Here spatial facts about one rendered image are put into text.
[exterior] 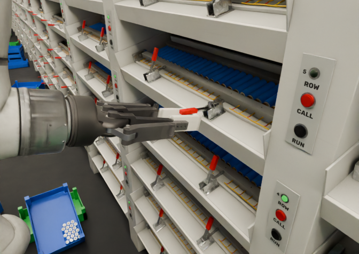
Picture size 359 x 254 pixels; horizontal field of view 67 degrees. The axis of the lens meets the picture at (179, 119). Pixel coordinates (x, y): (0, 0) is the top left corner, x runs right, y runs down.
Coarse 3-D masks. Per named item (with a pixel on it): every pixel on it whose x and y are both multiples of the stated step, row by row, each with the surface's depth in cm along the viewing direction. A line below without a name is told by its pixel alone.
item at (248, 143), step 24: (144, 48) 89; (216, 48) 72; (144, 72) 80; (168, 72) 76; (168, 96) 65; (192, 96) 62; (216, 120) 53; (240, 120) 51; (240, 144) 46; (264, 144) 40
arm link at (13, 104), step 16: (0, 64) 31; (0, 80) 30; (0, 96) 30; (16, 96) 32; (0, 112) 30; (16, 112) 31; (0, 128) 30; (16, 128) 31; (0, 144) 31; (16, 144) 32
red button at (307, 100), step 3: (303, 96) 33; (306, 96) 33; (309, 96) 32; (303, 99) 33; (306, 99) 33; (309, 99) 32; (312, 99) 32; (303, 102) 33; (306, 102) 33; (309, 102) 32; (312, 102) 32; (303, 105) 33; (306, 105) 33; (309, 105) 32
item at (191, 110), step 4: (208, 104) 53; (188, 108) 51; (192, 108) 51; (196, 108) 51; (200, 108) 52; (204, 108) 52; (208, 108) 53; (180, 112) 50; (184, 112) 50; (188, 112) 50; (192, 112) 51; (196, 112) 51
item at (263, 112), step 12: (156, 60) 79; (180, 72) 69; (192, 72) 67; (204, 84) 61; (216, 84) 60; (216, 96) 59; (228, 96) 55; (240, 96) 54; (240, 108) 54; (252, 108) 50; (264, 108) 49; (252, 120) 49; (264, 120) 49
